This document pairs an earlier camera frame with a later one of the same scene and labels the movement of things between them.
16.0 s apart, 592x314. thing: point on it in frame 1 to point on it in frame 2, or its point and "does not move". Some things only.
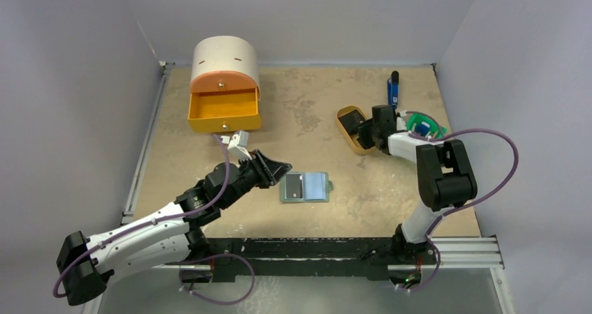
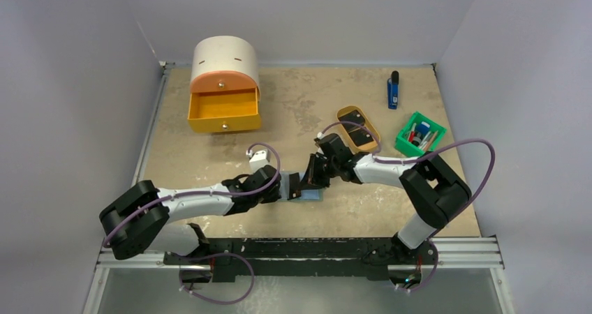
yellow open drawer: (224, 111) does not move
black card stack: (350, 121) does not move
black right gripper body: (366, 130) to (318, 172)
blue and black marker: (393, 89) does not move
